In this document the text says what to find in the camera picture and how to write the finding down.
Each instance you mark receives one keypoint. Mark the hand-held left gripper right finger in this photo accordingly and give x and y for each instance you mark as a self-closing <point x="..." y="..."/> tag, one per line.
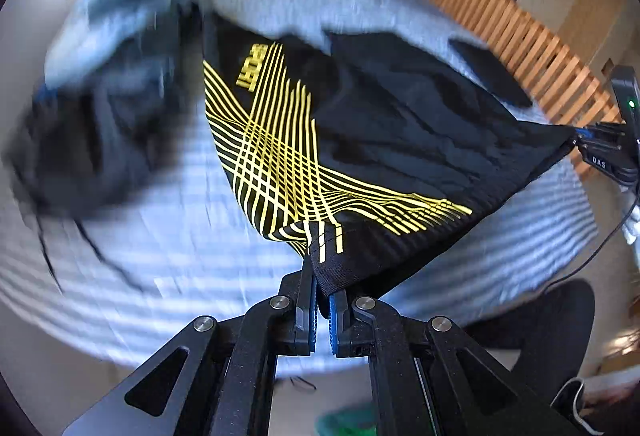
<point x="332" y="336"/>

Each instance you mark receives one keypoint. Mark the black pants with yellow lines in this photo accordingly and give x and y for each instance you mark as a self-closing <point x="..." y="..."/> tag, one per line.
<point x="400" y="125"/>

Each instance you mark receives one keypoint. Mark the dark grey garment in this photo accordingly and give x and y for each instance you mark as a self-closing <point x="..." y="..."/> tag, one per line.
<point x="100" y="140"/>

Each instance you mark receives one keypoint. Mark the blue white striped blanket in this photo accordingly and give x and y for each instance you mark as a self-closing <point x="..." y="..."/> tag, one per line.
<point x="175" y="266"/>

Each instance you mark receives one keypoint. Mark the green object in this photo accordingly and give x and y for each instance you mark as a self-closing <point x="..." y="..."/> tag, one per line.
<point x="350" y="423"/>

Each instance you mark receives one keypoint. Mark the folded plain black garment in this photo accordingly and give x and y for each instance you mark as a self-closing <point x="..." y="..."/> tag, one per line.
<point x="492" y="73"/>

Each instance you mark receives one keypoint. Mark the wooden door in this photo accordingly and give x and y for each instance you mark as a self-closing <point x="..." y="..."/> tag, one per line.
<point x="592" y="15"/>

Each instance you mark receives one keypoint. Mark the black shoe with white trim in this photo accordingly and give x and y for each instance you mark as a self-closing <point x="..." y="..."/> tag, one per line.
<point x="575" y="408"/>

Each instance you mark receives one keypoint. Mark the person's leg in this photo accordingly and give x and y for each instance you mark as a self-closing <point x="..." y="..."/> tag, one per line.
<point x="540" y="331"/>

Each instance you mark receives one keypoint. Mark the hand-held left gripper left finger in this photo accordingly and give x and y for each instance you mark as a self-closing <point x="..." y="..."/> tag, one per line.
<point x="313" y="321"/>

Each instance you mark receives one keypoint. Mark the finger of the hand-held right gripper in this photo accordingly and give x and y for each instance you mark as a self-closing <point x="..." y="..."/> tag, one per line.
<point x="586" y="133"/>
<point x="597" y="158"/>

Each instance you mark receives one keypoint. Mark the wooden slatted bed rail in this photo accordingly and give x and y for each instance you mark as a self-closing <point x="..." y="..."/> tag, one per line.
<point x="525" y="35"/>

